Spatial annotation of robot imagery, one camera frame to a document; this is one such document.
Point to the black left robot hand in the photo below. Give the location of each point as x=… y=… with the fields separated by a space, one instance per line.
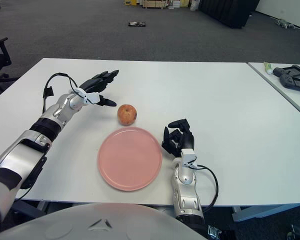
x=97 y=81

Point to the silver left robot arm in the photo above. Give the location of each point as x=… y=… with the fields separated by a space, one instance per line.
x=27 y=155

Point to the black handheld controller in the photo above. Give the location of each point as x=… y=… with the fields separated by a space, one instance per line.
x=277 y=71
x=287 y=80

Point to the white plastic bag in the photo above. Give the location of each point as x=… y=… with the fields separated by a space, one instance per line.
x=194 y=5

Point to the stacked cardboard boxes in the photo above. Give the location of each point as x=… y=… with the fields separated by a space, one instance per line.
x=177 y=3

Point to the grey blue table frame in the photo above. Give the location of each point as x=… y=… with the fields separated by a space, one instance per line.
x=265 y=211

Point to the pink round plate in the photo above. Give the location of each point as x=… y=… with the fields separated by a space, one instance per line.
x=130 y=160

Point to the red yellow apple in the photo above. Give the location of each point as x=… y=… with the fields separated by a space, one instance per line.
x=127 y=115

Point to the grey robot torso shell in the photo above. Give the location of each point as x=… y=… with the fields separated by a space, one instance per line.
x=102 y=225

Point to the yellow box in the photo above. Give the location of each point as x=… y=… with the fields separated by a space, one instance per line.
x=130 y=2

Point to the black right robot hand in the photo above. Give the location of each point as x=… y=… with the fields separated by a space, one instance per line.
x=186 y=140

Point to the black partition curtain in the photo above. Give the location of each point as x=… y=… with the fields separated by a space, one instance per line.
x=227 y=12

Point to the small grey quadruped robot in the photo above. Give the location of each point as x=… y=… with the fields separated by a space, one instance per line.
x=283 y=23

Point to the wooden crate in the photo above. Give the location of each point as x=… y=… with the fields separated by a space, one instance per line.
x=153 y=3

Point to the chrome metal fitting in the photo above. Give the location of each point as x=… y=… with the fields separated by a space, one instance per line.
x=293 y=231
x=213 y=230

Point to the green white tube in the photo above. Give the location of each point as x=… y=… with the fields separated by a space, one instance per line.
x=268 y=67

